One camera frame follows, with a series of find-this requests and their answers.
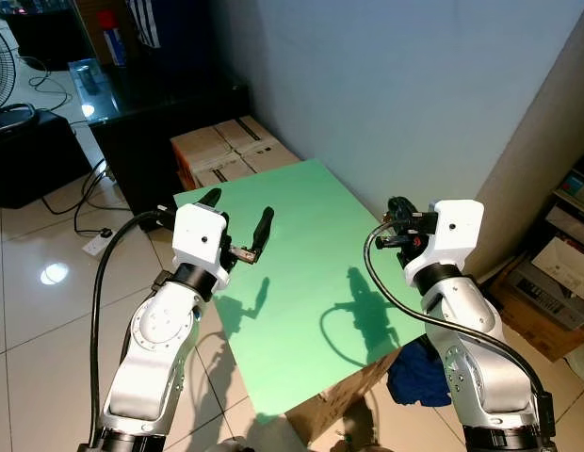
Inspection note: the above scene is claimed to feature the taped brown cardboard box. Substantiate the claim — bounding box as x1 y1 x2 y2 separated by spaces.
169 115 303 191

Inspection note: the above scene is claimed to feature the green table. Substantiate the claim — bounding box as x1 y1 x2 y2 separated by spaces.
172 158 500 425

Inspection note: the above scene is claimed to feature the black glass-topped cabinet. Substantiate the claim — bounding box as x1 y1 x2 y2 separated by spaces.
69 55 252 234

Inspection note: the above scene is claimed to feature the white power strip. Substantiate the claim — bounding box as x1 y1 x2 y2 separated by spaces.
81 230 121 258

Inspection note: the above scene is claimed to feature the blue cloth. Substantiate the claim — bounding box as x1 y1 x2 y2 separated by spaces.
385 337 454 409

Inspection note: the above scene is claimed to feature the barcode printed cardboard box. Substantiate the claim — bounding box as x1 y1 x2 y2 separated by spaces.
484 254 584 364

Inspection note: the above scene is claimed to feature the white paper envelope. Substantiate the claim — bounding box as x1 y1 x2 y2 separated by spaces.
531 234 584 300

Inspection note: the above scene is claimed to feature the cardboard box under table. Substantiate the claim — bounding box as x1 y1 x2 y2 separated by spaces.
285 350 403 445

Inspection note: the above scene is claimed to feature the black speaker box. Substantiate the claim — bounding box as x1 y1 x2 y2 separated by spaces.
0 105 92 210

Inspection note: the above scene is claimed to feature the red-capped spray can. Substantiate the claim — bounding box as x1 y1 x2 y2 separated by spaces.
95 8 129 69

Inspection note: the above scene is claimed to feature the dark white-striped garment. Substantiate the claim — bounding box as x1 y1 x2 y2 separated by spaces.
125 0 163 50

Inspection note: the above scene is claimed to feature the standing fan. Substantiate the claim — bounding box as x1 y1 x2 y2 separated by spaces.
0 19 21 111

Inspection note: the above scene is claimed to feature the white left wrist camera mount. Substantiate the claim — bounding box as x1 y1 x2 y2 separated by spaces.
170 202 233 289

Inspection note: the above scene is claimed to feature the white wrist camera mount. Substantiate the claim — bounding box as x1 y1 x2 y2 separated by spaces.
404 199 486 289
170 202 233 289

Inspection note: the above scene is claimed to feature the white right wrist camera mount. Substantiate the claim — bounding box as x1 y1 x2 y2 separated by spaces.
404 199 486 289

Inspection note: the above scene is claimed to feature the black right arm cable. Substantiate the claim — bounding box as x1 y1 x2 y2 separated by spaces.
363 220 549 420

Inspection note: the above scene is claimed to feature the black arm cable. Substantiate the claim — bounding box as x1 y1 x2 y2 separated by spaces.
363 220 549 420
87 208 176 449

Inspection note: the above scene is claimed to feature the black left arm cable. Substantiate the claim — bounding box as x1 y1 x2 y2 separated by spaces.
87 208 176 449

